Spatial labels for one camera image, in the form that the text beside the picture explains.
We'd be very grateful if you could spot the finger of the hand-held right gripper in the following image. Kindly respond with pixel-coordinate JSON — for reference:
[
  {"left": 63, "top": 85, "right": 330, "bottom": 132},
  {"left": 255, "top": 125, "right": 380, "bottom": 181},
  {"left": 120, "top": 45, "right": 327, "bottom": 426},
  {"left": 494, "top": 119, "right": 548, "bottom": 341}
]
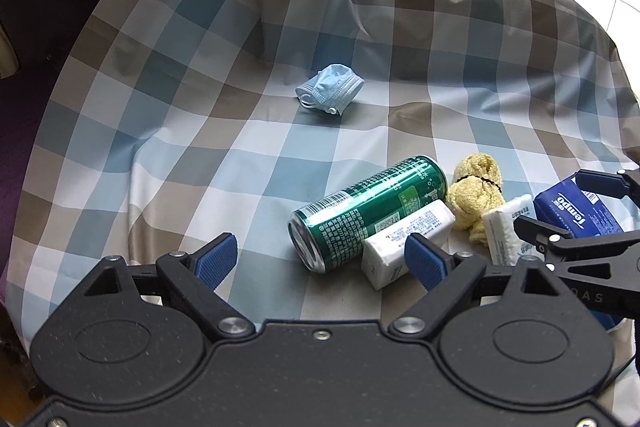
[
  {"left": 575, "top": 168, "right": 640, "bottom": 200},
  {"left": 514, "top": 214, "right": 640, "bottom": 264}
]

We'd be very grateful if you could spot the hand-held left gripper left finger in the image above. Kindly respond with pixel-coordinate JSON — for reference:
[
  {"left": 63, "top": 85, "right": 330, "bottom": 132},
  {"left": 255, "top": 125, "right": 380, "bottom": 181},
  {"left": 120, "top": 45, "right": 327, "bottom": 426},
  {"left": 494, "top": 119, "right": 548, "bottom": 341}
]
[{"left": 82, "top": 232, "right": 256, "bottom": 342}]

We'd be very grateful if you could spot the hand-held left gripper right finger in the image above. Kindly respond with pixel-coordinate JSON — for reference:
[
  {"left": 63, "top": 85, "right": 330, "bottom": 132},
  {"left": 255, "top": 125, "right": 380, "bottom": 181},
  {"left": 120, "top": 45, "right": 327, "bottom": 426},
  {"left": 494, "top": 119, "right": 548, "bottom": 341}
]
[{"left": 387, "top": 232, "right": 560, "bottom": 341}]

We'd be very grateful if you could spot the large blue tissue pack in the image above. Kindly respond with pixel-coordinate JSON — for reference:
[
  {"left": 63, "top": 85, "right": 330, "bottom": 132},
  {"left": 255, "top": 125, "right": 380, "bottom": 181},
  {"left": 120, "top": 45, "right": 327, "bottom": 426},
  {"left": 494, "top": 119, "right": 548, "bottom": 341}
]
[{"left": 532, "top": 173, "right": 640, "bottom": 333}]

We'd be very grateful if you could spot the small white tissue pack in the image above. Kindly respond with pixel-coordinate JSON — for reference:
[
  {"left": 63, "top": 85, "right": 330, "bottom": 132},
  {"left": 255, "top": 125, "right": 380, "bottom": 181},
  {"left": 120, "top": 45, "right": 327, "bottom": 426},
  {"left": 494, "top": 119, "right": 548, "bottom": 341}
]
[
  {"left": 361, "top": 199, "right": 457, "bottom": 291},
  {"left": 482, "top": 194, "right": 547, "bottom": 268}
]

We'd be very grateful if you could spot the yellow towel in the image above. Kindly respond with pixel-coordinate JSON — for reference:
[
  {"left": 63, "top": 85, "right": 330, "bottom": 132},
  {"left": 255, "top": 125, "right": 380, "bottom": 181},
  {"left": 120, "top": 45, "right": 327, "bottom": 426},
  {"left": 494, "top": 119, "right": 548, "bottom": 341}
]
[{"left": 446, "top": 153, "right": 507, "bottom": 248}]

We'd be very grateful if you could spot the blue face mask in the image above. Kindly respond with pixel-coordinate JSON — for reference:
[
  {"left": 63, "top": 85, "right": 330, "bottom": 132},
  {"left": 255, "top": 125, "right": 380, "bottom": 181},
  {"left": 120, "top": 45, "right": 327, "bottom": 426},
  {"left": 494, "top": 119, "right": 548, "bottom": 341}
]
[{"left": 295, "top": 63, "right": 365, "bottom": 116}]

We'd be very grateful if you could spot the green drink can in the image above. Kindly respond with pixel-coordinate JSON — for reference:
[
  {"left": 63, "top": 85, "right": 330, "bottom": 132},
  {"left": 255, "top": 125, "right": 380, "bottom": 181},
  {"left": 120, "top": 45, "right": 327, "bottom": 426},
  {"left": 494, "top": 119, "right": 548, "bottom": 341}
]
[{"left": 289, "top": 155, "right": 449, "bottom": 273}]

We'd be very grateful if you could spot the blue beige checked tablecloth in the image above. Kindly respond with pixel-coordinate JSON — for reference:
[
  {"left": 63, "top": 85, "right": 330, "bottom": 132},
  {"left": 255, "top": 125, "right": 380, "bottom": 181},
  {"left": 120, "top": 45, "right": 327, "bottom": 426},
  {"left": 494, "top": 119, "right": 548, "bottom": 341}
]
[{"left": 0, "top": 0, "right": 640, "bottom": 358}]

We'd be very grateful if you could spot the black cable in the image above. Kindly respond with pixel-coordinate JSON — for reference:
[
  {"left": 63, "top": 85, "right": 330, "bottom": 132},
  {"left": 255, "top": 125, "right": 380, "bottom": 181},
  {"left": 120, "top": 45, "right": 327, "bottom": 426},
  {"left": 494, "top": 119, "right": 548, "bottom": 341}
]
[{"left": 611, "top": 346, "right": 640, "bottom": 380}]

